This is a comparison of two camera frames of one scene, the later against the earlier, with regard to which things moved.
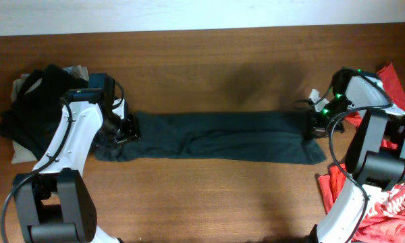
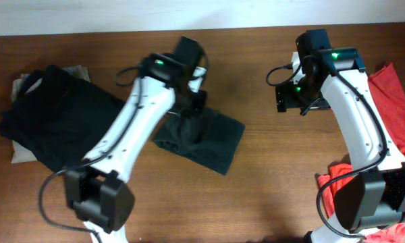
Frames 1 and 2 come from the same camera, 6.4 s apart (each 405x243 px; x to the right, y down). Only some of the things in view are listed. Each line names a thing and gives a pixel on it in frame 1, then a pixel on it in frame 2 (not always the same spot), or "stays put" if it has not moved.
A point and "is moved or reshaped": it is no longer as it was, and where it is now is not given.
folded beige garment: x=19 y=155 stays put
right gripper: x=314 y=123 → x=287 y=96
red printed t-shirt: x=392 y=214 stays put
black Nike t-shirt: x=278 y=136 is moved or reshaped
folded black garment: x=38 y=109 stays put
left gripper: x=130 y=126 → x=192 y=106
